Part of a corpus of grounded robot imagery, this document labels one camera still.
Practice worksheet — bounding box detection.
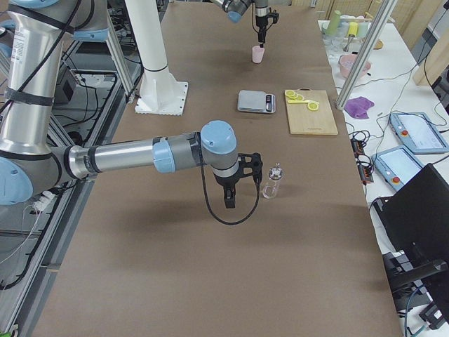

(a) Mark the teach pendant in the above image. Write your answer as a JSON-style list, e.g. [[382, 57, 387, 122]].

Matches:
[[390, 112, 448, 154], [371, 145, 424, 191]]

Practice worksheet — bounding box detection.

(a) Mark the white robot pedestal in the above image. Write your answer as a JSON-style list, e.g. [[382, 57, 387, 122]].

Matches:
[[126, 0, 189, 116]]

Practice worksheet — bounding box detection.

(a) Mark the wooden cutting board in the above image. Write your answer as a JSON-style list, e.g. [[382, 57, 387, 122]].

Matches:
[[284, 89, 338, 136]]

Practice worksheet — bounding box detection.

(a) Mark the pink bowl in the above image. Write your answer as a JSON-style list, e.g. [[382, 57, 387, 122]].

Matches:
[[338, 54, 372, 79]]

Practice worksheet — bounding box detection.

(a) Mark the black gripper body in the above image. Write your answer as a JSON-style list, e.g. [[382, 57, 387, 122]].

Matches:
[[255, 7, 269, 33], [215, 175, 237, 209]]

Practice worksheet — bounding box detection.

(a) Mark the near teach pendant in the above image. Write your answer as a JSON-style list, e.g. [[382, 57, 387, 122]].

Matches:
[[371, 145, 424, 191]]

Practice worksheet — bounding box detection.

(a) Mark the yellow plastic knife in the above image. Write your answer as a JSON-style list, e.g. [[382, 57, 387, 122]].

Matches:
[[287, 100, 312, 104]]

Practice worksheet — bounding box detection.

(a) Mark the silver kitchen scale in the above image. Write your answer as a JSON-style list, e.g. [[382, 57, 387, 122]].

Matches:
[[237, 90, 276, 114]]

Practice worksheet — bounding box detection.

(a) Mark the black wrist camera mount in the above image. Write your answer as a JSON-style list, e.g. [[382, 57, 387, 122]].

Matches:
[[237, 152, 263, 185]]

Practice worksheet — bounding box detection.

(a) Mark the lemon slice single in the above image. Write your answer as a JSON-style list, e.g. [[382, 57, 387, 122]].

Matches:
[[307, 101, 319, 111]]

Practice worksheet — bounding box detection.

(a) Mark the clear glass sauce bottle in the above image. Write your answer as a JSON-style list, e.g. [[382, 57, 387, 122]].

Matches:
[[262, 163, 283, 199]]

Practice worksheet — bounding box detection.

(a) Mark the green cup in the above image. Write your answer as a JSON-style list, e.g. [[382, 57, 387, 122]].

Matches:
[[326, 10, 341, 36]]

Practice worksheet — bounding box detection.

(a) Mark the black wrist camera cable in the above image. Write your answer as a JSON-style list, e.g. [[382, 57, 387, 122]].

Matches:
[[199, 164, 262, 225]]

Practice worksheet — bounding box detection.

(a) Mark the purple cloth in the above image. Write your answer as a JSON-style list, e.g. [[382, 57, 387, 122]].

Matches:
[[344, 96, 375, 119]]

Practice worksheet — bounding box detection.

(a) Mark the black monitor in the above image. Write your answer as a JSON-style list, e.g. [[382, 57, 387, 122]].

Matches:
[[374, 164, 448, 263]]

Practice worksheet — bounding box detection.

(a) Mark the yellow cup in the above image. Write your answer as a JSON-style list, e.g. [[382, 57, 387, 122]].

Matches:
[[347, 22, 358, 37]]

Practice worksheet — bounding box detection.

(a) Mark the lemon slice stack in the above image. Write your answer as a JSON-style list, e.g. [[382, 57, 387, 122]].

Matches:
[[284, 89, 304, 102]]

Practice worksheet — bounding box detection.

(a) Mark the far teach pendant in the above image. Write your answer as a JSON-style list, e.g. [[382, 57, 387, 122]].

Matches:
[[390, 112, 448, 154]]

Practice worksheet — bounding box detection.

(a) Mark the aluminium frame post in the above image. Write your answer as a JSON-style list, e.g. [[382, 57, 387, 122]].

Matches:
[[335, 0, 397, 110]]

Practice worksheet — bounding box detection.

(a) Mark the pink plastic cup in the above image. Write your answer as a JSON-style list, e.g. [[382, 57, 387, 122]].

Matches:
[[252, 45, 264, 64]]

